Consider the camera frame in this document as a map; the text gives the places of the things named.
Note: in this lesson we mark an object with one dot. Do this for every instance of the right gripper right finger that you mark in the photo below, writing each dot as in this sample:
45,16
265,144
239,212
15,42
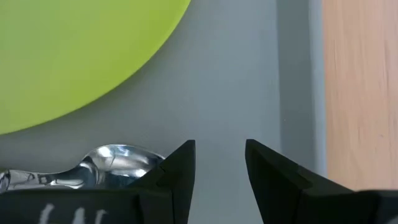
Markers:
280,193

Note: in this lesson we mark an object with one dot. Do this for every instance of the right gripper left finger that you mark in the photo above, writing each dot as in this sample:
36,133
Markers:
171,196

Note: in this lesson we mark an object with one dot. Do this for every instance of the silver metal spoon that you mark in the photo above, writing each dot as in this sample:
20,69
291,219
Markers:
118,165

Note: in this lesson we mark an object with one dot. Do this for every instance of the lime green plate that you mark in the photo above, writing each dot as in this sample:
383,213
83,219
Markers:
71,56

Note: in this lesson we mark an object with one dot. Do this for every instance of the grey plastic tray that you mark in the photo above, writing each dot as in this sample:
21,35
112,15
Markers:
233,93

